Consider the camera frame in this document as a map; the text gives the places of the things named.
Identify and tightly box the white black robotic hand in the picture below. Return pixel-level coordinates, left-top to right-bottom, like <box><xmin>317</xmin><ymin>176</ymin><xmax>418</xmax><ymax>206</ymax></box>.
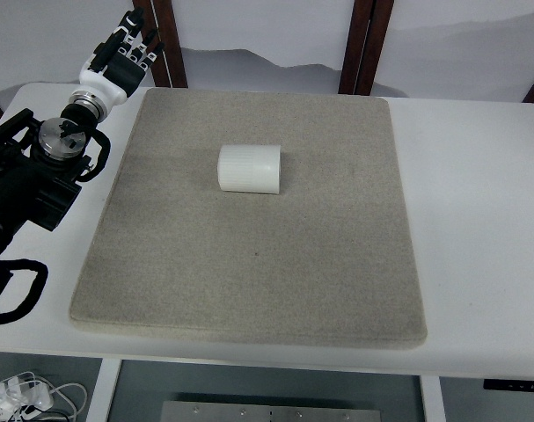
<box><xmin>79</xmin><ymin>6</ymin><xmax>165</xmax><ymax>113</ymax></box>

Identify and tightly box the white ribbed cup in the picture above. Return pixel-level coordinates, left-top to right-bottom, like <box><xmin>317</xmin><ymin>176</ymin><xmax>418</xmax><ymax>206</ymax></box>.
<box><xmin>216</xmin><ymin>144</ymin><xmax>281</xmax><ymax>194</ymax></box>

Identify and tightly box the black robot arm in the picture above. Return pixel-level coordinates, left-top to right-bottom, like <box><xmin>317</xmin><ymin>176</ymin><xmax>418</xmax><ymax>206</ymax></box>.
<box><xmin>0</xmin><ymin>90</ymin><xmax>111</xmax><ymax>255</ymax></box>

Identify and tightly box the beige felt mat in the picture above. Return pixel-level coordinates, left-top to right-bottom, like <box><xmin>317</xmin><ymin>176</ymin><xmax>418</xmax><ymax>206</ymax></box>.
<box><xmin>69</xmin><ymin>88</ymin><xmax>427</xmax><ymax>348</ymax></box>

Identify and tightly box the black desk control panel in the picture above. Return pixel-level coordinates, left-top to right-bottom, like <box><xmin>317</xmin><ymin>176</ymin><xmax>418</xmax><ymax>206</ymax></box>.
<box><xmin>483</xmin><ymin>379</ymin><xmax>534</xmax><ymax>392</ymax></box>

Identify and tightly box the left brown wooden screen post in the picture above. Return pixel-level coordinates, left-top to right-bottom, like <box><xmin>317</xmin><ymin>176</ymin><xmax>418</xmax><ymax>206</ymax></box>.
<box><xmin>131</xmin><ymin>0</ymin><xmax>189</xmax><ymax>89</ymax></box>

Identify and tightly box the black sleeved cable loop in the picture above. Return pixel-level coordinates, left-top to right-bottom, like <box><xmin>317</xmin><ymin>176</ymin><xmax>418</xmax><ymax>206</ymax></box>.
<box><xmin>0</xmin><ymin>258</ymin><xmax>50</xmax><ymax>326</ymax></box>

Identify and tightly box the middle brown wooden screen post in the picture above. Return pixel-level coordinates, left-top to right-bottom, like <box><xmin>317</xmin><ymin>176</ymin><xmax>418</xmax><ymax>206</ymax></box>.
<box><xmin>338</xmin><ymin>0</ymin><xmax>394</xmax><ymax>96</ymax></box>

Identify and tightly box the white power adapter with cables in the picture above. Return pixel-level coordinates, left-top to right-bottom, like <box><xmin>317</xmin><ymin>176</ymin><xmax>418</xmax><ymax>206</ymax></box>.
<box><xmin>0</xmin><ymin>371</ymin><xmax>89</xmax><ymax>421</ymax></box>

